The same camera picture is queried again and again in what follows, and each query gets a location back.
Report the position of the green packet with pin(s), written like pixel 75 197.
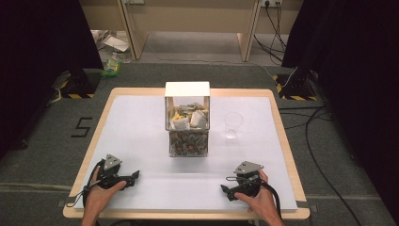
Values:
pixel 111 66

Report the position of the person's left hand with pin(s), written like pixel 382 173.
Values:
pixel 100 196

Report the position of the wooden desk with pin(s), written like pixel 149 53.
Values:
pixel 191 19

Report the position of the clear box with white lid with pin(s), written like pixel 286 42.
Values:
pixel 187 119

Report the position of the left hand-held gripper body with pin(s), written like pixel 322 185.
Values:
pixel 110 175

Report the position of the white papers and bags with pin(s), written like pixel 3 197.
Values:
pixel 114 44

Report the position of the pile of tea bags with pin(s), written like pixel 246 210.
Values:
pixel 188 117

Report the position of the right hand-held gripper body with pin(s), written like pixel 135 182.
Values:
pixel 247 180

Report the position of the white table mat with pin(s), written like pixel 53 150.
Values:
pixel 141 141

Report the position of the black curtain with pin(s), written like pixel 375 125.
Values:
pixel 37 62
pixel 357 78

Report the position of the person's right hand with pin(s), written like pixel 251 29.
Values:
pixel 262 202

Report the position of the clear plastic cup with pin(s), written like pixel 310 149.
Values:
pixel 233 124

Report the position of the white wall socket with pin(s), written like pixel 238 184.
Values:
pixel 271 2

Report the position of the black stand base striped tape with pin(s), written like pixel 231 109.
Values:
pixel 80 84
pixel 296 86

